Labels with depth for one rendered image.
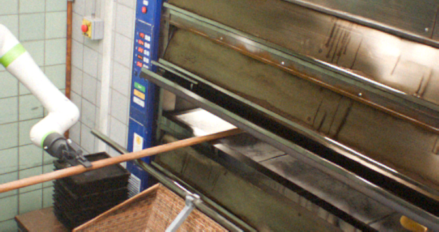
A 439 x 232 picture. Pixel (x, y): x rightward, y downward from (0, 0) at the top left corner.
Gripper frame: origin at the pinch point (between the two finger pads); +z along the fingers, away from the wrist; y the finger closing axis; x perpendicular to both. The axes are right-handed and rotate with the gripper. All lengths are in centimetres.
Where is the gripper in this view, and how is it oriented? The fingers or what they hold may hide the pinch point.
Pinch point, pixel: (85, 167)
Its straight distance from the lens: 263.0
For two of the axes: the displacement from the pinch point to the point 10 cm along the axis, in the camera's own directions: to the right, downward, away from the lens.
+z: 6.5, 3.3, -6.9
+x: -7.5, 1.6, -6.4
